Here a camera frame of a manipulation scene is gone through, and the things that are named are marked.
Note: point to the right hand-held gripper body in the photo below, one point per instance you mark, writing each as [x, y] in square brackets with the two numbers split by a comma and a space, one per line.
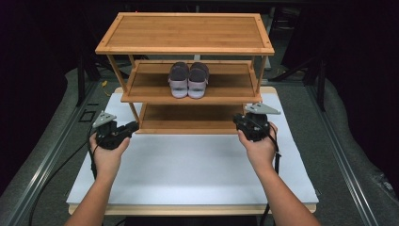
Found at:
[258, 127]

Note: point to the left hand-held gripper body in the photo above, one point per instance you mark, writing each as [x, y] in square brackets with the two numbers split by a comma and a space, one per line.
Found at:
[108, 138]

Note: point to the pink sandal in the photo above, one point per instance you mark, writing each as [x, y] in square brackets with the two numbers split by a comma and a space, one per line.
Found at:
[197, 83]
[178, 83]

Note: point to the wooden three-tier shoe rack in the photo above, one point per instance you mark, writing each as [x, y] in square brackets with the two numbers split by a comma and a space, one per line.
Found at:
[188, 33]

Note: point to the person's left hand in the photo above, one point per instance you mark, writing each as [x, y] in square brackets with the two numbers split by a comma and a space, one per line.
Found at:
[108, 163]

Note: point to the person's right hand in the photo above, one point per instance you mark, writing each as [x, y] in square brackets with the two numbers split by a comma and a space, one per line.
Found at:
[262, 155]

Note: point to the black metal stand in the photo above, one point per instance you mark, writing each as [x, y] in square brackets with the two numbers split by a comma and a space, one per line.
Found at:
[81, 81]
[321, 84]

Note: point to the grey metal floor rail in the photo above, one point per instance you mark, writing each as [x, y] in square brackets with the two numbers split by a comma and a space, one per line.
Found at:
[47, 163]
[342, 153]

